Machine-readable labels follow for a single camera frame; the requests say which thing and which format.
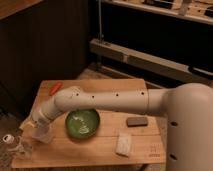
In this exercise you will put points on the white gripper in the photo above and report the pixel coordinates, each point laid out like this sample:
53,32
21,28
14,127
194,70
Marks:
33,129

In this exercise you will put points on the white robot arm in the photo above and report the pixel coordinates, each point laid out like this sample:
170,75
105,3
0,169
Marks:
189,108

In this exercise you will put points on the white plastic cup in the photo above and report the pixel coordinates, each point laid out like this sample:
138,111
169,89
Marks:
44,136

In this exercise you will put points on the green ceramic bowl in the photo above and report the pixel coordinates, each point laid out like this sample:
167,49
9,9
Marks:
82,124

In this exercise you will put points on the orange carrot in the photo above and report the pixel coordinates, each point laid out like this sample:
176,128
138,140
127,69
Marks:
55,88

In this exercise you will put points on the dark wooden cabinet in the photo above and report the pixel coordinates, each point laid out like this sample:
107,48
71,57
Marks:
48,41

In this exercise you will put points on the white crumpled packet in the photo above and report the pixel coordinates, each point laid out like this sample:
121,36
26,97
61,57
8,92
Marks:
123,146

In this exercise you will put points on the wooden table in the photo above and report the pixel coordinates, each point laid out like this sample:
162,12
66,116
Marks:
99,150

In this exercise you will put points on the grey sponge block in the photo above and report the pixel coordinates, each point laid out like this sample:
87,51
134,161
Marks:
136,121

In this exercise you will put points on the metal shelf frame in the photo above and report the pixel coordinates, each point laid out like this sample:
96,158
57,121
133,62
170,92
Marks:
161,49

